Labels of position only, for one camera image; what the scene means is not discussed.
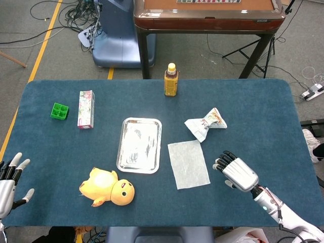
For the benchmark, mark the brown mahjong table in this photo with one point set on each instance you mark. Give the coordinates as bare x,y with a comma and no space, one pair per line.
207,17

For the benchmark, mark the thin wooden stick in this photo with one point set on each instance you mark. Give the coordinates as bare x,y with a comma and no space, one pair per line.
12,59

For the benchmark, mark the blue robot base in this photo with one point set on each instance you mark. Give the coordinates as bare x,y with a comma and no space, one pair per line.
119,38

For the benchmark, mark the grey robot torso base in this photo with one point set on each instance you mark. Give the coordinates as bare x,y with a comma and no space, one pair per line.
159,235

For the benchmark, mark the yellow plush duck toy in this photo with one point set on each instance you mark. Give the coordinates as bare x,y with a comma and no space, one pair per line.
106,186

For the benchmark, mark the white paper sheet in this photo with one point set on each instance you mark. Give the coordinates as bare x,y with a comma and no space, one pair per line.
188,164

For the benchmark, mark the yellow tea bottle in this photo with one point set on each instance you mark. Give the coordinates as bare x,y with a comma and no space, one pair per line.
171,83

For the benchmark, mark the blue felt table cloth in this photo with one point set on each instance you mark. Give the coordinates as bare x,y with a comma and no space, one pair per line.
253,114

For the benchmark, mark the floral pink carton box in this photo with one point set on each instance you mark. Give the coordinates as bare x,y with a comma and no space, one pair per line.
86,108

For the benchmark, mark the silver metal tray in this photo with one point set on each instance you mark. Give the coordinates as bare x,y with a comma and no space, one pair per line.
139,145

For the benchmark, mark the white shoe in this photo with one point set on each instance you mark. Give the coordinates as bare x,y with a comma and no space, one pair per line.
310,144

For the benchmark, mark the crumpled white snack bag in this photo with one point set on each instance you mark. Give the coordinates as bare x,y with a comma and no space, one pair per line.
202,125

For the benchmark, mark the white power strip with switches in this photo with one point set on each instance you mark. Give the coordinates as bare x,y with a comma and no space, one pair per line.
312,92

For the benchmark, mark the white power strip with plugs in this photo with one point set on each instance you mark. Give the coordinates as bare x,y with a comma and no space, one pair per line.
86,38

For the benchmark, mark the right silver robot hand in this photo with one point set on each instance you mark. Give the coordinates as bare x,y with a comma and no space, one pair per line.
240,174

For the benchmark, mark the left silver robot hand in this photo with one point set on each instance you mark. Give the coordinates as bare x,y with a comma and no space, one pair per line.
6,189

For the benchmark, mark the green plastic grid box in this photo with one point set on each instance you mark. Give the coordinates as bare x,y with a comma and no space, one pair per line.
59,111

